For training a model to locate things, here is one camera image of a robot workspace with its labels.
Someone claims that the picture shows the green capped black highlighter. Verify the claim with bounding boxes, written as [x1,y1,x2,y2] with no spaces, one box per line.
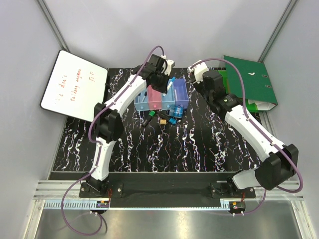
[142,111,156,127]

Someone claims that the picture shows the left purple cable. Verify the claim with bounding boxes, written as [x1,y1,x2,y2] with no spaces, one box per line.
[60,45,166,236]

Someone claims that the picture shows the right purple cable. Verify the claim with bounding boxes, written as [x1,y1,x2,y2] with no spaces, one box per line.
[189,58,305,216]

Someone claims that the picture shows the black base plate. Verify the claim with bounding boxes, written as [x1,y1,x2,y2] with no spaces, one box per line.
[79,172,256,199]

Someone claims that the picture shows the light blue bin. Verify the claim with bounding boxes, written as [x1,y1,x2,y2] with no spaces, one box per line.
[134,89,150,112]

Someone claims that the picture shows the green ring binder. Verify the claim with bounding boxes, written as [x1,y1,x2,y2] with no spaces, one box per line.
[224,55,278,112]

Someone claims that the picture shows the blue capped black marker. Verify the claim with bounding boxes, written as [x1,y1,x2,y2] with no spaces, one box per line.
[157,111,177,125]

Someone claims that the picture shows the green plastic folder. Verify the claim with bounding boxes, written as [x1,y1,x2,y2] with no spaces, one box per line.
[218,68,259,113]

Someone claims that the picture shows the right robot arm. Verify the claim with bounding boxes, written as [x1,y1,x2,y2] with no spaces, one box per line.
[190,70,299,198]

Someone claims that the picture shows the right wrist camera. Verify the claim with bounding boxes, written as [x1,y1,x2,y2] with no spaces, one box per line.
[188,60,209,83]

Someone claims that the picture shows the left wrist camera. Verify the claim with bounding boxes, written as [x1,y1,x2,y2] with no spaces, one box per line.
[164,59,175,76]

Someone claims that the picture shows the purple cable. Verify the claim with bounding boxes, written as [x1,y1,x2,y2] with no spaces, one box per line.
[189,58,305,216]
[60,45,166,236]

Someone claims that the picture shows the white dry-erase board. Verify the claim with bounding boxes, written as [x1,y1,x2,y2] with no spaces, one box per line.
[40,50,108,122]

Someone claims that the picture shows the purple bin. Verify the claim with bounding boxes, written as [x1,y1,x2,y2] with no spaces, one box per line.
[173,79,189,109]

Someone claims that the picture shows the pink bin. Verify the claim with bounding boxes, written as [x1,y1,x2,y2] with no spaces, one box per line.
[147,86,162,110]

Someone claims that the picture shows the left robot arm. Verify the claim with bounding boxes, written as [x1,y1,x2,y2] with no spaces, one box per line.
[85,54,175,197]

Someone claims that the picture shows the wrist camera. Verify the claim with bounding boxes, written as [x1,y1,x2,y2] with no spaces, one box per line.
[164,59,175,76]
[188,60,209,83]

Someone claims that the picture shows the light blue capped marker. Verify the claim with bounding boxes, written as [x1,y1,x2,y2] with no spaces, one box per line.
[162,77,175,96]

